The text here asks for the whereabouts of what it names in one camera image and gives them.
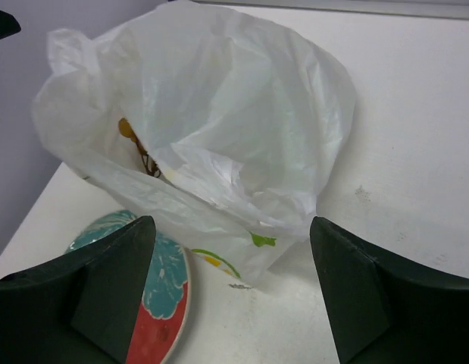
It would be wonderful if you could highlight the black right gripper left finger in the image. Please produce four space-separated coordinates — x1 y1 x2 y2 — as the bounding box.
0 216 156 363

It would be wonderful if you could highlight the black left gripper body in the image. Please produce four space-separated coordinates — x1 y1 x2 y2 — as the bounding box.
0 10 21 40

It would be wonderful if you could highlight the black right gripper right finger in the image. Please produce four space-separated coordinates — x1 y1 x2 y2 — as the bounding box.
310 217 469 363

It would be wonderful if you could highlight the white plastic bag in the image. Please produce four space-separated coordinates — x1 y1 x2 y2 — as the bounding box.
32 1 356 284

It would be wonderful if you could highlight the fake longan bunch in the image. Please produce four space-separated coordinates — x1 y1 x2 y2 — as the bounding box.
118 118 161 178

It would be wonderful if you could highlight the red and teal plate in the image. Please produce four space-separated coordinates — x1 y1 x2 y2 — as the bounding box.
63 209 192 364

